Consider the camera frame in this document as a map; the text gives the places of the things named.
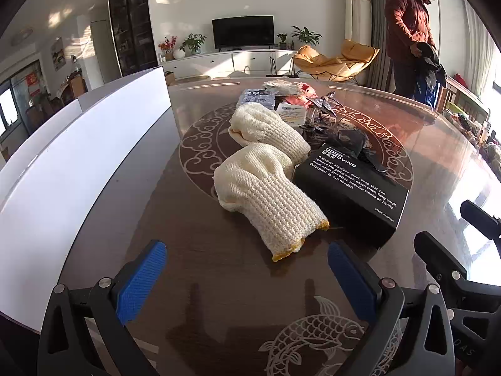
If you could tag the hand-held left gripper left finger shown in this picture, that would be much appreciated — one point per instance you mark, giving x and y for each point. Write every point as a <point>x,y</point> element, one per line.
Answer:
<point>140,282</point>

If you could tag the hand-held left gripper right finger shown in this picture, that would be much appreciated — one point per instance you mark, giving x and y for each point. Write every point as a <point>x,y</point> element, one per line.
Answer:
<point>352,286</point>

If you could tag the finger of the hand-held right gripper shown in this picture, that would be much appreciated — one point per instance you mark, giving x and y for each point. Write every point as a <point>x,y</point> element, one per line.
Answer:
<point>479,217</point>
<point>436,256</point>

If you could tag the black cardboard box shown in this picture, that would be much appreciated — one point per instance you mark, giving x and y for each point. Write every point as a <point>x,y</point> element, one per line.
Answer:
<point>352,199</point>

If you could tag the cream knitted work glove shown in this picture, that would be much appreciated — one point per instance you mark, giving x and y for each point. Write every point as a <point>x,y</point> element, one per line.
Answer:
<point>262,196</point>
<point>266,131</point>

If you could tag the white plastic tub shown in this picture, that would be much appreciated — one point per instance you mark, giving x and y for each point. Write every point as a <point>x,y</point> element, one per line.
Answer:
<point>290,113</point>

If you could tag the red packet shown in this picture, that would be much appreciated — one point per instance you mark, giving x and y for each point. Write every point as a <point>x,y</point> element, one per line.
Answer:
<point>301,92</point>

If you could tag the clear plastic cartoon box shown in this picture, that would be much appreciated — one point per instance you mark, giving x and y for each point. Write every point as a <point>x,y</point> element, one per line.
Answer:
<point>255,98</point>

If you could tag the clear plastic bag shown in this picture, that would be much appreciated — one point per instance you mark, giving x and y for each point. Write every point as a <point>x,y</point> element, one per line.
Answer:
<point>280,86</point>

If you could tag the orange lounge chair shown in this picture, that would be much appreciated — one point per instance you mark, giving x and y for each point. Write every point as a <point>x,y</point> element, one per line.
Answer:
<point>332,62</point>

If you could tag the grey curtain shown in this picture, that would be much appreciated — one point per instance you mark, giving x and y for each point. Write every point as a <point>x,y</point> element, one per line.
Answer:
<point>377,27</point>

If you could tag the white round vase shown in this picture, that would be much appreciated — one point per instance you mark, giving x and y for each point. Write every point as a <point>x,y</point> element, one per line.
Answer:
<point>179,54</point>

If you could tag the black hairpin-leg stand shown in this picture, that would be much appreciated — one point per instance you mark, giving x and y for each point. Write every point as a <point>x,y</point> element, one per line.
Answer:
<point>274,66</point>

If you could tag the white television cabinet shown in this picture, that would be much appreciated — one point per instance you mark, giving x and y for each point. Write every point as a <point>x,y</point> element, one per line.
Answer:
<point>219,62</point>

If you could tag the white door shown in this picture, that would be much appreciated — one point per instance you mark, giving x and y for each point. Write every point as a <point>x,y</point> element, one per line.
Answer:
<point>101,51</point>

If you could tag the red flower plant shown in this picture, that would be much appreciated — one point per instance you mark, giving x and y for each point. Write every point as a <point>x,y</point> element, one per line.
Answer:
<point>167,45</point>

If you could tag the white covered air conditioner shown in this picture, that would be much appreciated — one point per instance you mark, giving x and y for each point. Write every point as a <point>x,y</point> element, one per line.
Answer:
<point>356,8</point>

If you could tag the large leafy potted plant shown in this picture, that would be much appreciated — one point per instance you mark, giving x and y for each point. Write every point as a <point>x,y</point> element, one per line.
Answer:
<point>307,35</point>

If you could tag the small green potted plant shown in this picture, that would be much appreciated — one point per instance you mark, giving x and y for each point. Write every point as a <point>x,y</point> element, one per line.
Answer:
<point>282,38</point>

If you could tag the dark glass display cabinet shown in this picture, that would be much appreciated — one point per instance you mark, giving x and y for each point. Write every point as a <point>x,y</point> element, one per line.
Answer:
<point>133,23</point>

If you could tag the black television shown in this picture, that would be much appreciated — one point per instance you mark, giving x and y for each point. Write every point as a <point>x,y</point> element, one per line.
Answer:
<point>242,31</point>

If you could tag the framed wall picture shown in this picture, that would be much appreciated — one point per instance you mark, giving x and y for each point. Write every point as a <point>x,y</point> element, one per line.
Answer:
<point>57,54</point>

